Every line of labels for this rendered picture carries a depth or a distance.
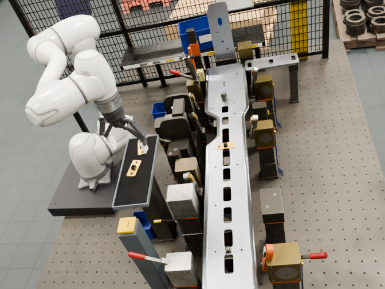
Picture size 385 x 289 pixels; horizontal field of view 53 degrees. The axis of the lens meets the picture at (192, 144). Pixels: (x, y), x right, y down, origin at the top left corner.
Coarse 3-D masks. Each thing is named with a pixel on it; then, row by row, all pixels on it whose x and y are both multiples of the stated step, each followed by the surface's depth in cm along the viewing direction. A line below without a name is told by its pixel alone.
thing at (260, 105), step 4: (252, 104) 193; (256, 104) 192; (260, 104) 192; (264, 104) 191; (256, 108) 190; (260, 108) 190; (264, 108) 190; (256, 112) 192; (260, 112) 192; (264, 112) 192; (268, 112) 194; (260, 116) 194; (264, 116) 194; (268, 116) 196; (260, 120) 196
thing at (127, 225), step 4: (120, 220) 137; (124, 220) 137; (128, 220) 136; (132, 220) 136; (120, 224) 136; (124, 224) 135; (128, 224) 135; (132, 224) 135; (120, 228) 135; (124, 228) 134; (128, 228) 134; (132, 228) 133; (120, 232) 134; (124, 232) 134; (128, 232) 133; (132, 232) 133
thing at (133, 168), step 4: (136, 160) 157; (132, 164) 156; (136, 164) 155; (132, 168) 153; (136, 168) 154; (128, 172) 153; (132, 172) 153; (136, 172) 152; (128, 176) 152; (132, 176) 151
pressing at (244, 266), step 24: (216, 72) 218; (240, 72) 213; (216, 96) 203; (240, 96) 198; (216, 120) 190; (240, 120) 185; (216, 144) 177; (240, 144) 173; (216, 168) 167; (240, 168) 164; (216, 192) 157; (240, 192) 154; (216, 216) 149; (240, 216) 146; (216, 240) 141; (240, 240) 139; (216, 264) 134; (240, 264) 132; (216, 288) 128; (240, 288) 126
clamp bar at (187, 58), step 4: (184, 56) 197; (188, 56) 196; (192, 56) 195; (184, 60) 196; (188, 60) 196; (188, 64) 198; (192, 64) 202; (188, 68) 200; (192, 68) 200; (192, 72) 201; (196, 72) 205; (192, 76) 203; (196, 76) 203
